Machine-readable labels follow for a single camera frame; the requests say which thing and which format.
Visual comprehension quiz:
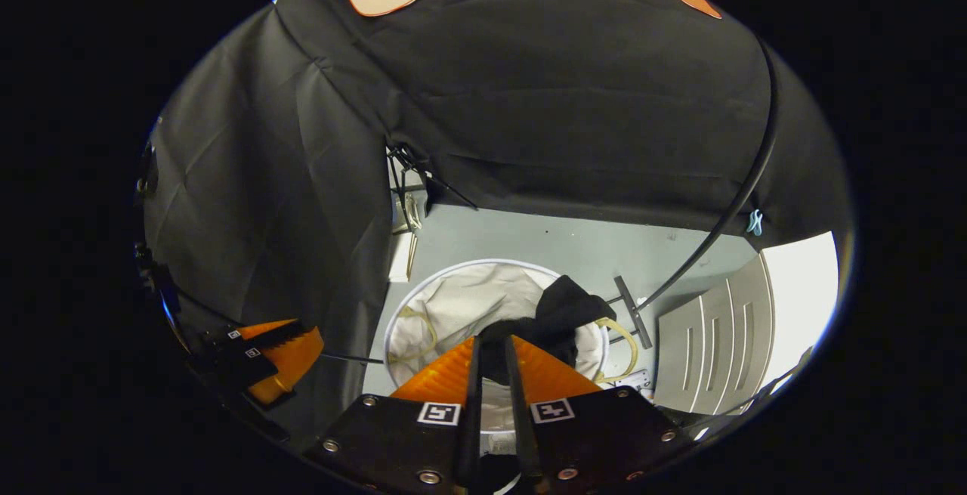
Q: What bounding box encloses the white round laundry hamper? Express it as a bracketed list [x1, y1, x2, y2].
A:
[383, 257, 641, 494]

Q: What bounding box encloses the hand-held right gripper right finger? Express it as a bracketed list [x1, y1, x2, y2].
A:
[505, 335, 692, 492]

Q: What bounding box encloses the black backdrop cloth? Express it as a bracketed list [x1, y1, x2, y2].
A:
[140, 0, 854, 450]

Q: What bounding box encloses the black metal clothes rack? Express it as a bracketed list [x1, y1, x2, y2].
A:
[601, 36, 779, 350]

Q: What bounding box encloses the white flat board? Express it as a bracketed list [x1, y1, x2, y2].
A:
[759, 232, 839, 398]

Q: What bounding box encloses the black knit garment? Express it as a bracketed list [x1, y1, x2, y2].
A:
[474, 274, 619, 405]

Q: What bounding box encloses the small white box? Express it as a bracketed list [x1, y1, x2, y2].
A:
[388, 230, 418, 283]

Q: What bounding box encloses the grey slatted panel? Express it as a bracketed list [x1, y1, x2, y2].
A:
[653, 253, 777, 416]

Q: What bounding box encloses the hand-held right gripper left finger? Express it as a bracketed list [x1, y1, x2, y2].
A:
[302, 335, 484, 494]

